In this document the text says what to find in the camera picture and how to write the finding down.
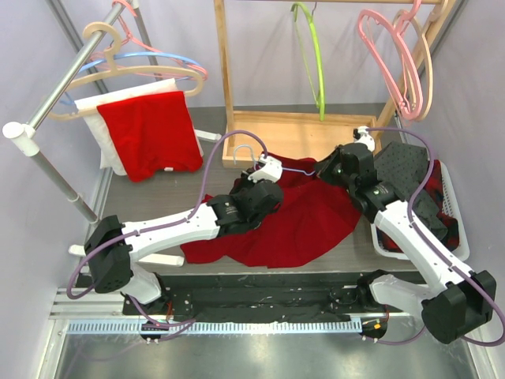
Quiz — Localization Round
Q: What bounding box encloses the dark red skirt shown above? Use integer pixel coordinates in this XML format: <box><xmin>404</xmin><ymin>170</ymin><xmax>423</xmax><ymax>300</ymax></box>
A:
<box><xmin>181</xmin><ymin>156</ymin><xmax>361</xmax><ymax>268</ymax></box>

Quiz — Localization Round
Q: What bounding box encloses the grey dotted garment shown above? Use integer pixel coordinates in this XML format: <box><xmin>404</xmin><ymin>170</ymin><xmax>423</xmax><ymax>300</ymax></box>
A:
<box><xmin>372</xmin><ymin>141</ymin><xmax>451</xmax><ymax>242</ymax></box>

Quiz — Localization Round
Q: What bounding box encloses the blue wire hanger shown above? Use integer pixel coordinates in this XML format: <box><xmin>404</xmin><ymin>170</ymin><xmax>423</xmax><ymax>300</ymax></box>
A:
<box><xmin>232</xmin><ymin>144</ymin><xmax>316</xmax><ymax>176</ymax></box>

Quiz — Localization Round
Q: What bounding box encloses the white plastic laundry basket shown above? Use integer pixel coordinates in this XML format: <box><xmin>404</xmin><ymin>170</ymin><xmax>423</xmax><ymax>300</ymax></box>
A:
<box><xmin>368</xmin><ymin>159</ymin><xmax>471</xmax><ymax>262</ymax></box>

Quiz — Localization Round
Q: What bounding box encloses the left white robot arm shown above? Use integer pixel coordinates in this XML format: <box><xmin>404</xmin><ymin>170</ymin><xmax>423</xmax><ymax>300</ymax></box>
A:
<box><xmin>84</xmin><ymin>180</ymin><xmax>283</xmax><ymax>315</ymax></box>

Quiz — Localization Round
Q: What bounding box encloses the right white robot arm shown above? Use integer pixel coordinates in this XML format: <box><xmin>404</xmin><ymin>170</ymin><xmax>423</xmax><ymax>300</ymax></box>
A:
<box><xmin>315</xmin><ymin>142</ymin><xmax>504</xmax><ymax>344</ymax></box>

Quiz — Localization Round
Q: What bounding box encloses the pink hanger right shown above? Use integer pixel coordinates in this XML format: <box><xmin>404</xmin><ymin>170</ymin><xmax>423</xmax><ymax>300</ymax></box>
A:
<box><xmin>357</xmin><ymin>1</ymin><xmax>424</xmax><ymax>121</ymax></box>

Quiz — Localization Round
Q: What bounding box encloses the pink hanger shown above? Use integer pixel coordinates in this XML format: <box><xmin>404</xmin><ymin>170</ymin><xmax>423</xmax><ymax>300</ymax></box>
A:
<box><xmin>357</xmin><ymin>1</ymin><xmax>424</xmax><ymax>121</ymax></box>
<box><xmin>88</xmin><ymin>1</ymin><xmax>208</xmax><ymax>81</ymax></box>

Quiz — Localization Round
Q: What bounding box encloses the green hanger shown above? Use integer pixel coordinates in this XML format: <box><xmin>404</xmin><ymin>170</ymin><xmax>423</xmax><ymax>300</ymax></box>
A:
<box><xmin>290</xmin><ymin>2</ymin><xmax>326</xmax><ymax>122</ymax></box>

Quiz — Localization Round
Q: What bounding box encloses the blue hanger left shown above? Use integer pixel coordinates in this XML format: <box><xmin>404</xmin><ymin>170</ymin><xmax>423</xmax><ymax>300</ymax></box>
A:
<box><xmin>68</xmin><ymin>51</ymin><xmax>207</xmax><ymax>96</ymax></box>

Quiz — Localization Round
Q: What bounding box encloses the beige wooden hanger right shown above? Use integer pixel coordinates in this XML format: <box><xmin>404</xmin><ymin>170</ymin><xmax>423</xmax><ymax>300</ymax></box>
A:
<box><xmin>387</xmin><ymin>1</ymin><xmax>448</xmax><ymax>122</ymax></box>

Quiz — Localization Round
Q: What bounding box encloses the beige wooden hanger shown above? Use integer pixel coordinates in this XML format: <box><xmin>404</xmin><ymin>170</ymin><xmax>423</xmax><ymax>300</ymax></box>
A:
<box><xmin>67</xmin><ymin>21</ymin><xmax>208</xmax><ymax>97</ymax></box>
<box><xmin>387</xmin><ymin>1</ymin><xmax>448</xmax><ymax>122</ymax></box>

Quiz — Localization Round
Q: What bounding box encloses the pink hanger left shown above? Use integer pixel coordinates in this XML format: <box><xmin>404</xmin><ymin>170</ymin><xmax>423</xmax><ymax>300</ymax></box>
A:
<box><xmin>88</xmin><ymin>1</ymin><xmax>208</xmax><ymax>81</ymax></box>

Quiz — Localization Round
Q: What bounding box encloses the beige wooden hanger left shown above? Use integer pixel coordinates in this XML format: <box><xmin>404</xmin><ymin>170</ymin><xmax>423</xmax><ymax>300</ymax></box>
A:
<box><xmin>67</xmin><ymin>21</ymin><xmax>208</xmax><ymax>97</ymax></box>

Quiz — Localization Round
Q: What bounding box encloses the wooden clothes rack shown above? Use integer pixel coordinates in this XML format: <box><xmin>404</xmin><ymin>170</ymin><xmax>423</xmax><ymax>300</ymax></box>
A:
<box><xmin>214</xmin><ymin>1</ymin><xmax>456</xmax><ymax>167</ymax></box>

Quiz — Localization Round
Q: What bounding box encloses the red plaid garment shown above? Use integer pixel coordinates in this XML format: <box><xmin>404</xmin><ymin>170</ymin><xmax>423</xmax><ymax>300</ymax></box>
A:
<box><xmin>374</xmin><ymin>159</ymin><xmax>461</xmax><ymax>253</ymax></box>

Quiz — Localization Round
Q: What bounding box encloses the bright red hung garment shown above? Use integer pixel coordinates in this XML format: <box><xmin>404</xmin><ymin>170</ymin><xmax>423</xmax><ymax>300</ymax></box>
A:
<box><xmin>97</xmin><ymin>91</ymin><xmax>203</xmax><ymax>182</ymax></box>

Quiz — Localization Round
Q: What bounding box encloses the white hung cloth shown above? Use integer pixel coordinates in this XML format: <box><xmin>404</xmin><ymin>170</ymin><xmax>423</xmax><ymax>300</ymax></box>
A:
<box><xmin>75</xmin><ymin>79</ymin><xmax>181</xmax><ymax>177</ymax></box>

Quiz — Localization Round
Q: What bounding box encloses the metal clothes rack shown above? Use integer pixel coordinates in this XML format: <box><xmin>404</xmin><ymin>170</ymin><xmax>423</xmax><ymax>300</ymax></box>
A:
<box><xmin>0</xmin><ymin>0</ymin><xmax>222</xmax><ymax>268</ymax></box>

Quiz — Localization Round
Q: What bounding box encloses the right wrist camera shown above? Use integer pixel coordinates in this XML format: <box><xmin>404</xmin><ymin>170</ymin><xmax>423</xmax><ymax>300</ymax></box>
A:
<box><xmin>353</xmin><ymin>126</ymin><xmax>376</xmax><ymax>152</ymax></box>

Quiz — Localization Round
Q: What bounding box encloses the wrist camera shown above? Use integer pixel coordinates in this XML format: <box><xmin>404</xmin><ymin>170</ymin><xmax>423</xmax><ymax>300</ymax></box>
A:
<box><xmin>353</xmin><ymin>126</ymin><xmax>376</xmax><ymax>152</ymax></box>
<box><xmin>248</xmin><ymin>154</ymin><xmax>282</xmax><ymax>183</ymax></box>

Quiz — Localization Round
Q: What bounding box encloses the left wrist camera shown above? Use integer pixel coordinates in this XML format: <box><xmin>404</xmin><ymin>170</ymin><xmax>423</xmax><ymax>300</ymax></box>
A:
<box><xmin>248</xmin><ymin>154</ymin><xmax>282</xmax><ymax>183</ymax></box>

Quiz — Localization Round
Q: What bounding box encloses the white cable duct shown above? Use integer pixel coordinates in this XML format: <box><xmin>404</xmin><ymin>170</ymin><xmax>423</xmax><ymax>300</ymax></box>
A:
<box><xmin>67</xmin><ymin>318</ymin><xmax>362</xmax><ymax>335</ymax></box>

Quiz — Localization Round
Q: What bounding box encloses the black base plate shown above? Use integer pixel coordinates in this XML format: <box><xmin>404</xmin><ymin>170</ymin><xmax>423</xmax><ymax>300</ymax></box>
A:
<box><xmin>123</xmin><ymin>273</ymin><xmax>396</xmax><ymax>324</ymax></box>

